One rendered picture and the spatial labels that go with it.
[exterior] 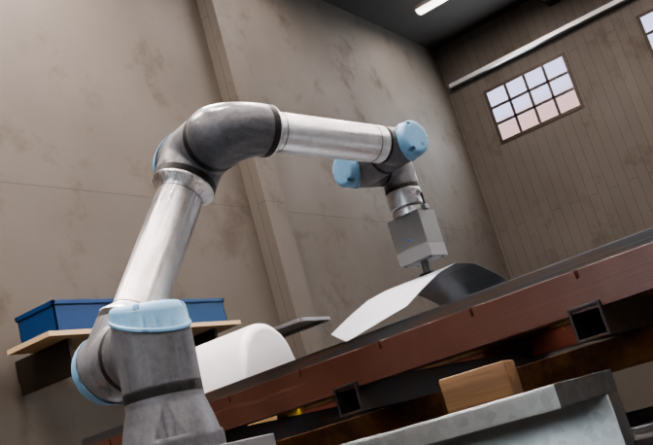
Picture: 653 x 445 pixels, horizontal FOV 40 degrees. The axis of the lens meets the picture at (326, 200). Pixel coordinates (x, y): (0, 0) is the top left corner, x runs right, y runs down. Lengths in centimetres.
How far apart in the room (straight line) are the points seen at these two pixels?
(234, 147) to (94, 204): 539
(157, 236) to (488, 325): 57
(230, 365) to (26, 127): 259
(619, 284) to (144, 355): 68
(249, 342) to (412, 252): 337
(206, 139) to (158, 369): 44
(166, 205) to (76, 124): 559
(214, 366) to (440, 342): 389
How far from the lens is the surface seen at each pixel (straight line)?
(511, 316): 138
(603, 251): 137
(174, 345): 131
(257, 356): 521
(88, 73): 751
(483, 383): 128
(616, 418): 129
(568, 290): 134
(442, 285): 198
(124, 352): 132
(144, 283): 149
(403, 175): 191
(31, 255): 637
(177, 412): 129
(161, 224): 154
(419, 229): 187
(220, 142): 154
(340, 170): 185
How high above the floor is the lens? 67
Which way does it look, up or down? 15 degrees up
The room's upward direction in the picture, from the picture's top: 16 degrees counter-clockwise
